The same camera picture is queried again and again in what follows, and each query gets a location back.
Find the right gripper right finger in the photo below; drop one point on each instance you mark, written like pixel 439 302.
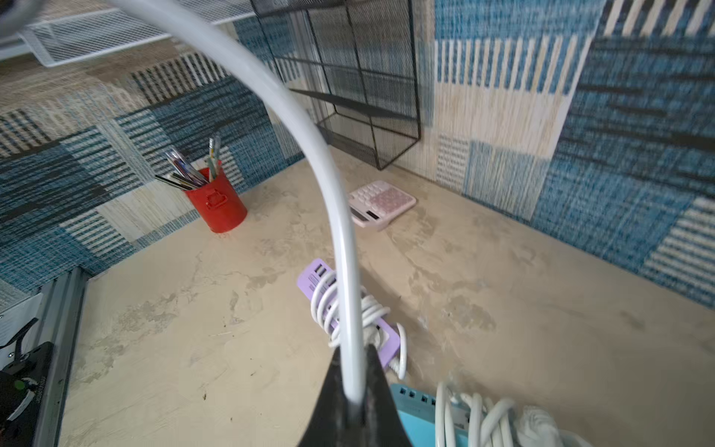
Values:
pixel 381 423

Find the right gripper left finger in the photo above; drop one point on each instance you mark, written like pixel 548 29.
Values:
pixel 328 423

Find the pink calculator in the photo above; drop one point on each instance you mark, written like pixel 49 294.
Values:
pixel 377 204

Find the red pen cup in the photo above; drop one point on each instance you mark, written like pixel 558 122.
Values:
pixel 218 204

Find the teal power strip with cord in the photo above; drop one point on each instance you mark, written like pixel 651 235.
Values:
pixel 470 420

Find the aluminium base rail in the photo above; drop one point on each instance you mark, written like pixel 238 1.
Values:
pixel 38 341

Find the black wire mesh shelf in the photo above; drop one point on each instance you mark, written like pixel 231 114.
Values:
pixel 352 64

